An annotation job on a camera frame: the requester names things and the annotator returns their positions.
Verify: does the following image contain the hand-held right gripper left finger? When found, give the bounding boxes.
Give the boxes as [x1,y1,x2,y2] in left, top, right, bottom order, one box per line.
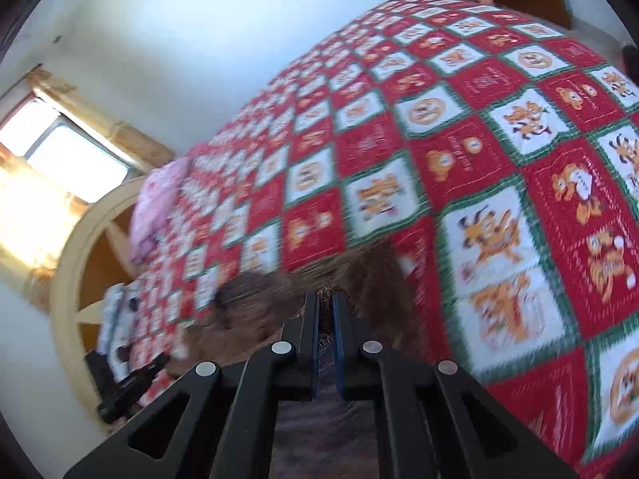
[62,292,320,479]

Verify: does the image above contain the window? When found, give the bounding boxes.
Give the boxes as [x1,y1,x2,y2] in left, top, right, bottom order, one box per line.
[0,87,143,205]

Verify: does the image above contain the narrow yellow curtain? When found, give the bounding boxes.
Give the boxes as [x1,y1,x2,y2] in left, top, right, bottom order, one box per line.
[27,67,175,170]

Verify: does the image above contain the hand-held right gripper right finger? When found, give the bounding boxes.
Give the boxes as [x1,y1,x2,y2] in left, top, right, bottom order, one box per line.
[332,292,580,479]

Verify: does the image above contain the red checkered printed blanket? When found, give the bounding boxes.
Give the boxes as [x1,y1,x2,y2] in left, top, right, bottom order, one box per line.
[100,0,639,479]

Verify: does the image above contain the grey patterned pillow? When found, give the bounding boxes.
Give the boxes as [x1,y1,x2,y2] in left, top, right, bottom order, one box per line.
[95,282,145,380]

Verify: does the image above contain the cream wooden bed headboard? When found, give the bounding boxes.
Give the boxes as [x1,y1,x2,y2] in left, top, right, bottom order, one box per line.
[50,177,151,410]

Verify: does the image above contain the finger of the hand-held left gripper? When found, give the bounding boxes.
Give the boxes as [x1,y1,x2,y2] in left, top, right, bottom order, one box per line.
[116,352,171,402]

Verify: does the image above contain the pink pillow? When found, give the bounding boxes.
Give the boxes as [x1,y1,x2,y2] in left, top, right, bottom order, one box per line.
[129,142,208,265]

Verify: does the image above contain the brown knitted sweater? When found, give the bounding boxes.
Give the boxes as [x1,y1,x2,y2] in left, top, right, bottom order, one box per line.
[167,239,437,479]

